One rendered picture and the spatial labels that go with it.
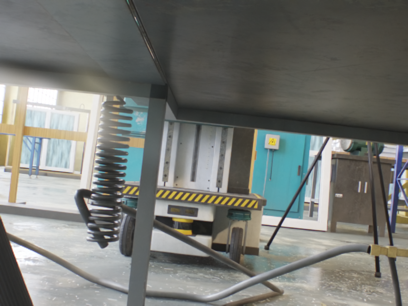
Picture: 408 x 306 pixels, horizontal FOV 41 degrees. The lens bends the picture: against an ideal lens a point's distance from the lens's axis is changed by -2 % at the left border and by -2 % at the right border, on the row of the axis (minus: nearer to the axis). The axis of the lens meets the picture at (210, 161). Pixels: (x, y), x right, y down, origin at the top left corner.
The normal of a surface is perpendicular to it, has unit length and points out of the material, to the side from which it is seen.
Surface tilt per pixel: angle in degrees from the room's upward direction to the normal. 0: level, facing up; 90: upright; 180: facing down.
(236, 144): 90
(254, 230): 90
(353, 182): 90
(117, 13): 180
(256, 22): 180
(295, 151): 90
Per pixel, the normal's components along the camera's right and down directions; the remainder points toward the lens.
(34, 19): -0.11, 0.99
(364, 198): 0.00, -0.03
